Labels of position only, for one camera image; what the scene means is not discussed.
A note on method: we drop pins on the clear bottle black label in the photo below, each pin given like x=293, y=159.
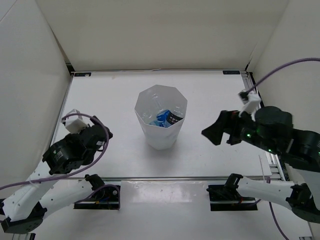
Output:
x=175, y=115

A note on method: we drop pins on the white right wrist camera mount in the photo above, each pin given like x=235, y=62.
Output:
x=251, y=102

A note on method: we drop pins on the aluminium right table rail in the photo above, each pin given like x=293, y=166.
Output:
x=276, y=167

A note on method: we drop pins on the aluminium table rail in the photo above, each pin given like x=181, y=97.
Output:
x=175, y=178
x=276, y=167

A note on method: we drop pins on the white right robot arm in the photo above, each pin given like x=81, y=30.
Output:
x=298, y=152

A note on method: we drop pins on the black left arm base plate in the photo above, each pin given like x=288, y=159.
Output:
x=105, y=198

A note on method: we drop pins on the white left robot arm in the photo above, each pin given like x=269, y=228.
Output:
x=28, y=206

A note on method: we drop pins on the aluminium front table rail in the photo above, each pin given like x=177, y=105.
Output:
x=175, y=178

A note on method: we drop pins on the clear bottle dark blue label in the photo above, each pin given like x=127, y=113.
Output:
x=160, y=119

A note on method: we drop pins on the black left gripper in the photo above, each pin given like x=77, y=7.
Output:
x=81, y=131

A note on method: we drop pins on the clear unlabeled plastic bottle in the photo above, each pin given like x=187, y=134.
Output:
x=154, y=108

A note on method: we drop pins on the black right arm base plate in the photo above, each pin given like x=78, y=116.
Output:
x=223, y=199

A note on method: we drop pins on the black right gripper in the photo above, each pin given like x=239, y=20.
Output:
x=227, y=121

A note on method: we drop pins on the white faceted paper bin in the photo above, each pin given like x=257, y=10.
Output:
x=161, y=138

